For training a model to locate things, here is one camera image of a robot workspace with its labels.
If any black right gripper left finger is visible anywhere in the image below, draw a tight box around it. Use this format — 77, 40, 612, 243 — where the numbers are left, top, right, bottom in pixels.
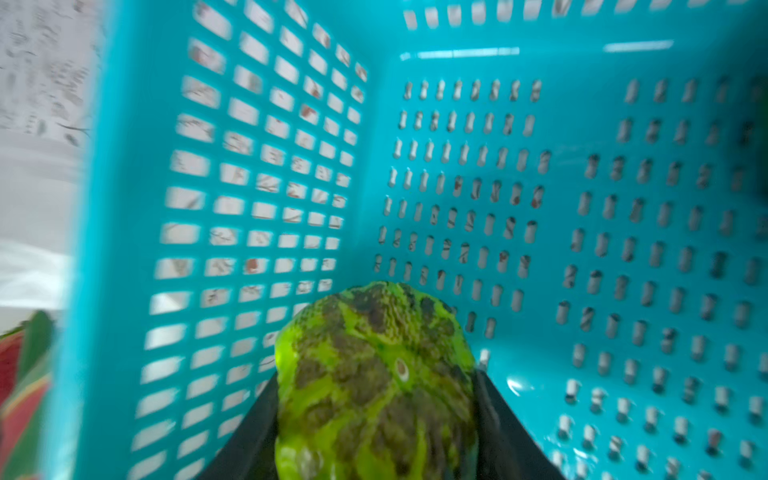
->
197, 374, 279, 480

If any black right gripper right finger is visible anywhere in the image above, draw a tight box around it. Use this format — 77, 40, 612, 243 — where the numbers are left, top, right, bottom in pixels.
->
473, 369, 564, 480

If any green bumpy custard apple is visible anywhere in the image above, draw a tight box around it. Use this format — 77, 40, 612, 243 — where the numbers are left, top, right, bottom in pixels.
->
275, 281, 479, 479

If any red dragon fruit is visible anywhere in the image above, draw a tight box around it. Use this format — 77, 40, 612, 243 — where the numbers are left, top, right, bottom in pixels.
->
1, 310, 54, 479

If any teal plastic basket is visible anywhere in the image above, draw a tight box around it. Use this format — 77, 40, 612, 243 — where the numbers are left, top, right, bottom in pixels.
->
40, 1, 767, 479

